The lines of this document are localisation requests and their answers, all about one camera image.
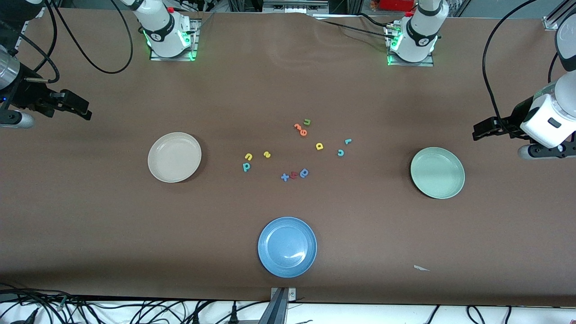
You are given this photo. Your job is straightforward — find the green round plate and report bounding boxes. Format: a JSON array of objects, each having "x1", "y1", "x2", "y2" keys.
[{"x1": 410, "y1": 147, "x2": 465, "y2": 199}]

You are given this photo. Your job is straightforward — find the beige round plate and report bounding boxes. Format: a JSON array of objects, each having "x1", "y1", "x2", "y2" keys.
[{"x1": 148, "y1": 132, "x2": 202, "y2": 183}]

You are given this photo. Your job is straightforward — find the red box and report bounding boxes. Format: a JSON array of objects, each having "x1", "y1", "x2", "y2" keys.
[{"x1": 379, "y1": 0, "x2": 417, "y2": 12}]

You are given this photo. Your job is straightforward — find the brown table cover sheet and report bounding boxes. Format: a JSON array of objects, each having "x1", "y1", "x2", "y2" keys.
[{"x1": 0, "y1": 7, "x2": 576, "y2": 307}]

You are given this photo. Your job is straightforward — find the blue round plate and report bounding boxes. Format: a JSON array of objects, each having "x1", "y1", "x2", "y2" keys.
[{"x1": 257, "y1": 216, "x2": 318, "y2": 278}]

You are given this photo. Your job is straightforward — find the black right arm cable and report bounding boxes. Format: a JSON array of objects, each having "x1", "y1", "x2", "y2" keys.
[{"x1": 18, "y1": 0, "x2": 134, "y2": 84}]

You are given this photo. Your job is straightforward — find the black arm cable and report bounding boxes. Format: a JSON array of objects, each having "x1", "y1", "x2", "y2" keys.
[
  {"x1": 481, "y1": 0, "x2": 563, "y2": 129},
  {"x1": 18, "y1": 0, "x2": 134, "y2": 84}
]

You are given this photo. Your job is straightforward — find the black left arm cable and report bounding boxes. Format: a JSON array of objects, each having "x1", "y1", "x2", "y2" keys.
[{"x1": 481, "y1": 0, "x2": 563, "y2": 129}]

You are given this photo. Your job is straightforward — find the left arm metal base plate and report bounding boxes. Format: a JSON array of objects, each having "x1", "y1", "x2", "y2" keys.
[{"x1": 386, "y1": 22, "x2": 435, "y2": 67}]

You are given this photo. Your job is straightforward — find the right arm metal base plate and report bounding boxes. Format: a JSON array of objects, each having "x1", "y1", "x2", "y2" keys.
[{"x1": 150, "y1": 19, "x2": 199, "y2": 61}]

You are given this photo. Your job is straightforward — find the black base cable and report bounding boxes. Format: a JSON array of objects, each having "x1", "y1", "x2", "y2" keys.
[
  {"x1": 315, "y1": 19, "x2": 392, "y2": 40},
  {"x1": 355, "y1": 13, "x2": 393, "y2": 29}
]

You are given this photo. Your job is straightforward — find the aluminium frame rack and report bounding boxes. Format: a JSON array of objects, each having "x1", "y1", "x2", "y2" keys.
[{"x1": 227, "y1": 0, "x2": 360, "y2": 14}]

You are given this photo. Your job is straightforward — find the grey metal bracket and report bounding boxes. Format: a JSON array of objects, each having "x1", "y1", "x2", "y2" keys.
[{"x1": 270, "y1": 287, "x2": 297, "y2": 302}]

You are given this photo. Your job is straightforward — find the black aluminium post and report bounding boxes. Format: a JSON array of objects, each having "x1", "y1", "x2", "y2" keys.
[{"x1": 259, "y1": 288, "x2": 288, "y2": 324}]

